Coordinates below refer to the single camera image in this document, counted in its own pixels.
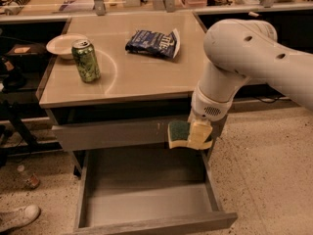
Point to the yellow green sponge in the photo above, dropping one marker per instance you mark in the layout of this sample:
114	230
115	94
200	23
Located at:
178	132

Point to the open grey middle drawer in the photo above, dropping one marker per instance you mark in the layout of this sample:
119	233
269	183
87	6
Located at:
148	190

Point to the white bowl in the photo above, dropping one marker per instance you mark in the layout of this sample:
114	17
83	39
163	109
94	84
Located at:
61	45

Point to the green soda can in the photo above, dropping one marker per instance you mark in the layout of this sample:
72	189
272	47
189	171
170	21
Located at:
86	61

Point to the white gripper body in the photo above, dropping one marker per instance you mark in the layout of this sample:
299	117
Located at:
207	109

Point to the blue chip bag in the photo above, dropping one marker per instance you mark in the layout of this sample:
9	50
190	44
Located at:
154	43

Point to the white sneaker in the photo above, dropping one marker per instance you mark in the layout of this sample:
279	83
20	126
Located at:
18	217

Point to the closed grey top drawer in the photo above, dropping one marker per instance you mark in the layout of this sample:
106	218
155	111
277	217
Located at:
114	133

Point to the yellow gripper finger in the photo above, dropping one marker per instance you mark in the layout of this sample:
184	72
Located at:
200	135

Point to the grey drawer cabinet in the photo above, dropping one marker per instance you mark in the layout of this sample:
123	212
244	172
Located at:
131	85

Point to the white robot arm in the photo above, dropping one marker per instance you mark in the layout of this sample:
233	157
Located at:
239	51

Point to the plastic bottle on floor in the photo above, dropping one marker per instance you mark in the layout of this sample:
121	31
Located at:
29	178

